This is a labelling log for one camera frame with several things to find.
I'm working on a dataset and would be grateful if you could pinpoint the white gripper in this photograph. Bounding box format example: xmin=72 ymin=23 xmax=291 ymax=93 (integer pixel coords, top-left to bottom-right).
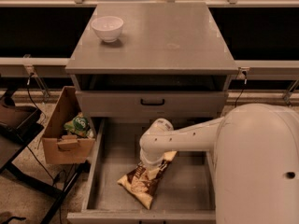
xmin=140 ymin=151 xmax=164 ymax=180

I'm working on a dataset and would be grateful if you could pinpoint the brown chip bag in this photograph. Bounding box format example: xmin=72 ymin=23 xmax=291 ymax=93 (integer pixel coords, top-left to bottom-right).
xmin=117 ymin=151 xmax=177 ymax=210

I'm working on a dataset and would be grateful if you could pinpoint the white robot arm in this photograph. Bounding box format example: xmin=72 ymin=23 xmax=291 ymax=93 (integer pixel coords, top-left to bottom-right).
xmin=140 ymin=104 xmax=299 ymax=224

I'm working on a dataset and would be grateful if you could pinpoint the open grey middle drawer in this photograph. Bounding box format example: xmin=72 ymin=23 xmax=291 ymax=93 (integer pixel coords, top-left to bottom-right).
xmin=67 ymin=120 xmax=216 ymax=224

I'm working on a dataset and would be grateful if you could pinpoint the green snack bag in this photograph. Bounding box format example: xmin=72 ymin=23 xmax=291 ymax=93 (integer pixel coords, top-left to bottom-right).
xmin=64 ymin=112 xmax=93 ymax=138

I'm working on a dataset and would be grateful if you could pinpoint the closed grey top drawer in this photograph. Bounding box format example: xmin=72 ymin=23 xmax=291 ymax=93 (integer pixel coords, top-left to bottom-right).
xmin=76 ymin=91 xmax=228 ymax=119

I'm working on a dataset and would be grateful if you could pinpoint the grey drawer cabinet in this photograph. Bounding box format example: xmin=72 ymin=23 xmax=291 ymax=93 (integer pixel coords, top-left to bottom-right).
xmin=65 ymin=2 xmax=237 ymax=132

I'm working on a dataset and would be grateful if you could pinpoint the cardboard box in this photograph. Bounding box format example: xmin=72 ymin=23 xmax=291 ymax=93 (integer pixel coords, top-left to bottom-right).
xmin=42 ymin=86 xmax=94 ymax=164

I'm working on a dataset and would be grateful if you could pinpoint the black table stand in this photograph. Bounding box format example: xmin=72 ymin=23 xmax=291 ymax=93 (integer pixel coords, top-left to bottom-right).
xmin=0 ymin=87 xmax=92 ymax=224

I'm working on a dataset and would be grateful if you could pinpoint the white bowl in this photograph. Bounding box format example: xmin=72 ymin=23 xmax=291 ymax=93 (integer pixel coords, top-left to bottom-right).
xmin=91 ymin=16 xmax=124 ymax=43

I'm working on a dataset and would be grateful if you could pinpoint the grey metal railing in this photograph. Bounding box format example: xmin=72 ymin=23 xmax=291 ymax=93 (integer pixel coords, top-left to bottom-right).
xmin=0 ymin=0 xmax=299 ymax=102

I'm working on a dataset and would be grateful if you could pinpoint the black drawer handle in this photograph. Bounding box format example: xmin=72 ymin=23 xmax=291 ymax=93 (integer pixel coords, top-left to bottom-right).
xmin=140 ymin=99 xmax=165 ymax=106

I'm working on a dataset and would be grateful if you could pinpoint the black cable left floor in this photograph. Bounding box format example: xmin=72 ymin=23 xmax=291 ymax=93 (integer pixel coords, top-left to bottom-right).
xmin=25 ymin=72 xmax=68 ymax=224

